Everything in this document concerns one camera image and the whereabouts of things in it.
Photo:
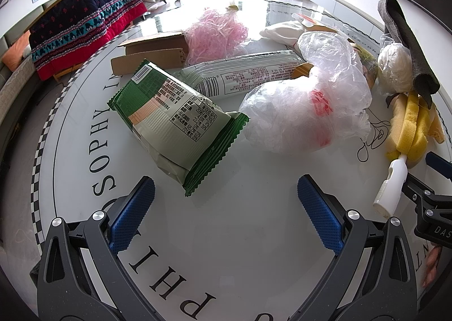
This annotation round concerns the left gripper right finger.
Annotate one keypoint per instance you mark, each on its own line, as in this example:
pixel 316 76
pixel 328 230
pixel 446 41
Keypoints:
pixel 371 276

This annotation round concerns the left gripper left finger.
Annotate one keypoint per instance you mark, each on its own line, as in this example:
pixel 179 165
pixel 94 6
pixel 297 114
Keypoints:
pixel 80 276

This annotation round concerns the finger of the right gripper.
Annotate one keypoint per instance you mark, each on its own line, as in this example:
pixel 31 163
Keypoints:
pixel 433 211
pixel 439 164

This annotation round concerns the clear plastic bag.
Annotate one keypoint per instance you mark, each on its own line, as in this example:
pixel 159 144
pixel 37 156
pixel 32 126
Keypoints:
pixel 305 114

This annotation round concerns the pink shredded paper bag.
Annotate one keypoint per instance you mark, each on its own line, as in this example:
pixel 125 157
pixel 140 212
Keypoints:
pixel 215 36

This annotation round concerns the orange white medicine box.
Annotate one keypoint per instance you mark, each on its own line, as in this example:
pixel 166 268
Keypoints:
pixel 310 24

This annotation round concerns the person right hand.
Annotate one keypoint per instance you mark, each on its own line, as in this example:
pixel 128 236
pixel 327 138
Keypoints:
pixel 432 259

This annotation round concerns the yellow sponge brush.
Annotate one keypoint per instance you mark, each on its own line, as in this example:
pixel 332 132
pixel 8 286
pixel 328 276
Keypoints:
pixel 412 125

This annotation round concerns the white wrapped ball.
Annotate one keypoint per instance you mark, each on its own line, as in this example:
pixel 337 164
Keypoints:
pixel 395 64

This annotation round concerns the green snack bag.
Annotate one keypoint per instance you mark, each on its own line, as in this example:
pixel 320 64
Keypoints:
pixel 184 132

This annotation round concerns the white cloth pouch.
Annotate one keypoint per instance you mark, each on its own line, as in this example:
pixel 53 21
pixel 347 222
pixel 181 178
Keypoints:
pixel 285 33

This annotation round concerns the green sofa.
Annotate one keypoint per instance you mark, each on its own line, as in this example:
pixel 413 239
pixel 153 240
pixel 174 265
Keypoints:
pixel 18 78

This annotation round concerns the long white green wrapper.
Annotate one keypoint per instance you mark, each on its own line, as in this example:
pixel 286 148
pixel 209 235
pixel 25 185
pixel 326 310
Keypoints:
pixel 232 76

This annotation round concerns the orange cushion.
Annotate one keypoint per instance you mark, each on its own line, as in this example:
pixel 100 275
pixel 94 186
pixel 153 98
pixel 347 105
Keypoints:
pixel 17 52

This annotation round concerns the brown cardboard box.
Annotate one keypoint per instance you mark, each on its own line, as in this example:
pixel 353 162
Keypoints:
pixel 167 50

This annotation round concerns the red patterned blanket bed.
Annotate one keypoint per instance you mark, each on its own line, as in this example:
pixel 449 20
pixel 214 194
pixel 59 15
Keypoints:
pixel 70 31

